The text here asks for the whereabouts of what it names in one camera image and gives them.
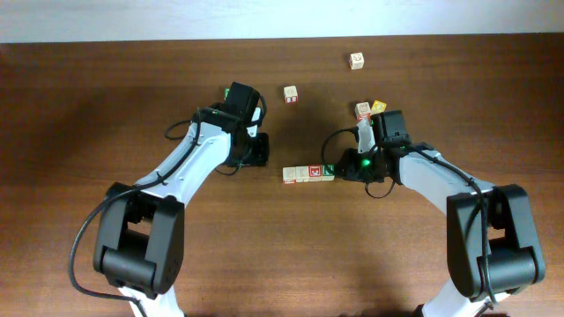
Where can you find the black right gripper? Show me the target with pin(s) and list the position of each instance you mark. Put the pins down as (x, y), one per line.
(349, 170)

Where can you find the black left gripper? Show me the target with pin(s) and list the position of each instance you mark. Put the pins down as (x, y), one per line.
(260, 155)

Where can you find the green N wooden block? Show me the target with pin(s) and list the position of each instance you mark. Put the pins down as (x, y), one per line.
(328, 173)

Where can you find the wooden block red E face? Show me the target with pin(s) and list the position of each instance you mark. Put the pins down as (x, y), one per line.
(315, 173)

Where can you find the wooden block red bottom face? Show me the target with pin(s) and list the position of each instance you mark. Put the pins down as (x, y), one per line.
(289, 175)

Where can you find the wooden block letter I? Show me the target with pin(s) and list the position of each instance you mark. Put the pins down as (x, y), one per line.
(302, 173)

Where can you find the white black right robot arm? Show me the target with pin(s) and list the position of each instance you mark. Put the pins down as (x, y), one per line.
(493, 250)

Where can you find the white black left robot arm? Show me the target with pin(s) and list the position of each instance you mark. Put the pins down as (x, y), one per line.
(140, 241)

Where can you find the wooden block beside yellow block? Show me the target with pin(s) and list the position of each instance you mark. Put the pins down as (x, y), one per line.
(362, 111)

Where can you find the wooden block number six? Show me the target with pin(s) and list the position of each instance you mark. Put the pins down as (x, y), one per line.
(290, 94)

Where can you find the far wooden block red face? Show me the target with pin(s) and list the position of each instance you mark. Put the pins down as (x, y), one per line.
(356, 61)

